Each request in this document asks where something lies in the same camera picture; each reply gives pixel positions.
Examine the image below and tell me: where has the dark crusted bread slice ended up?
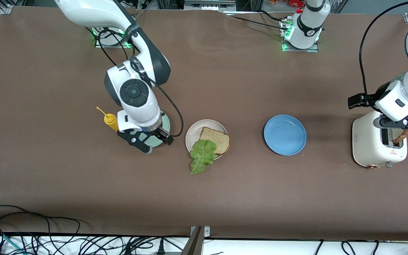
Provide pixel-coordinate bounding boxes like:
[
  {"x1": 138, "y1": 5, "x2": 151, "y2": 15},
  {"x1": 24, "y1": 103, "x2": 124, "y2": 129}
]
[{"x1": 392, "y1": 128, "x2": 408, "y2": 145}]

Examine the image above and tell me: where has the green lettuce leaf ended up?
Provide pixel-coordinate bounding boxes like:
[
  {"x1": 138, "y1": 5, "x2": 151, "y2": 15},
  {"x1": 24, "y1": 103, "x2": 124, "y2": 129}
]
[{"x1": 189, "y1": 139, "x2": 219, "y2": 175}]

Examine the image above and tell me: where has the light brown bread slice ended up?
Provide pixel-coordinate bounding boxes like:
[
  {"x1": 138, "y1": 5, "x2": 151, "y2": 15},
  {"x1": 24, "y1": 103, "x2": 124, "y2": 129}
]
[{"x1": 199, "y1": 127, "x2": 231, "y2": 155}]

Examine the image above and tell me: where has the pale green plate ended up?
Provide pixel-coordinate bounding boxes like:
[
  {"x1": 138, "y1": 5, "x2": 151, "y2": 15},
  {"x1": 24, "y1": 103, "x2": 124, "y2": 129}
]
[{"x1": 138, "y1": 111, "x2": 171, "y2": 148}]

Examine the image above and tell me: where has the beige plate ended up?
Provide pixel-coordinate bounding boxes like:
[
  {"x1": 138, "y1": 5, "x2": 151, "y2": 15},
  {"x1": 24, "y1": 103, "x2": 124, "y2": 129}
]
[{"x1": 185, "y1": 119, "x2": 230, "y2": 162}]

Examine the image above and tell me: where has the blue plate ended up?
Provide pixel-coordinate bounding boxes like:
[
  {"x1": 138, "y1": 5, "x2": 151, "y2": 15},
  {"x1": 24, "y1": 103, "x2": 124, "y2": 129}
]
[{"x1": 263, "y1": 114, "x2": 307, "y2": 156}]

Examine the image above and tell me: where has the yellow mustard squeeze bottle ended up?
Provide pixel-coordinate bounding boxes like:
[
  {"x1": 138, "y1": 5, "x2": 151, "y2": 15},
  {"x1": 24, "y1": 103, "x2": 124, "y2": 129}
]
[{"x1": 96, "y1": 106, "x2": 119, "y2": 132}]

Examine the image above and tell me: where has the white two-slot toaster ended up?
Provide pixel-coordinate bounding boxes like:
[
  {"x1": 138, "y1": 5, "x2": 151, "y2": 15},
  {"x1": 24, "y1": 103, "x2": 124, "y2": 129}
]
[{"x1": 352, "y1": 109, "x2": 408, "y2": 170}]

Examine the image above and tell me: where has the red packet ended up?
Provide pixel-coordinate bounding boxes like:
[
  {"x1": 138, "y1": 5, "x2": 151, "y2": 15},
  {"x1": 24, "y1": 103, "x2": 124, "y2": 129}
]
[{"x1": 270, "y1": 0, "x2": 304, "y2": 8}]

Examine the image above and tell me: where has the grey metal box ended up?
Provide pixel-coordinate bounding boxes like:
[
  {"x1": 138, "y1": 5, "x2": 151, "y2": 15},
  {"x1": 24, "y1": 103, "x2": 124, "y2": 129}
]
[{"x1": 184, "y1": 0, "x2": 237, "y2": 11}]

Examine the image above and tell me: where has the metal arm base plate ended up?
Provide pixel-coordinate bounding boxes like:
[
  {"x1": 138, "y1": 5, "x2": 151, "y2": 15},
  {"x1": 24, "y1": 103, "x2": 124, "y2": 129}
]
[
  {"x1": 279, "y1": 18, "x2": 319, "y2": 53},
  {"x1": 94, "y1": 27, "x2": 135, "y2": 48}
]

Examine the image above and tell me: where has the aluminium profile post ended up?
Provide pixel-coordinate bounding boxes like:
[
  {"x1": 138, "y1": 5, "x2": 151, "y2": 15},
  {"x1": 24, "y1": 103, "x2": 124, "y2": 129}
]
[{"x1": 181, "y1": 226, "x2": 211, "y2": 255}]

